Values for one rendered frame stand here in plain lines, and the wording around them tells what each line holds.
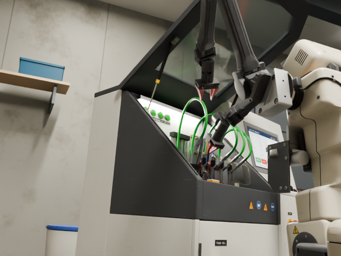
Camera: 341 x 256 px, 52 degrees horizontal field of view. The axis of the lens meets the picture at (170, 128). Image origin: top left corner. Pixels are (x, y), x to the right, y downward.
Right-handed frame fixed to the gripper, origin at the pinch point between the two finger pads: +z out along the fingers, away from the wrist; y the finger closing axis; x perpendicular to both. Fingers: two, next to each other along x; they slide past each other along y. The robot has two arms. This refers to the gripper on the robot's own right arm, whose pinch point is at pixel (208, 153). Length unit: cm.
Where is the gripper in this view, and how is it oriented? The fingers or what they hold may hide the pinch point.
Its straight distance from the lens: 188.6
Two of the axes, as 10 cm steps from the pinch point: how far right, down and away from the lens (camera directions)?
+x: -8.5, -1.7, -4.9
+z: -3.9, 8.3, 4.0
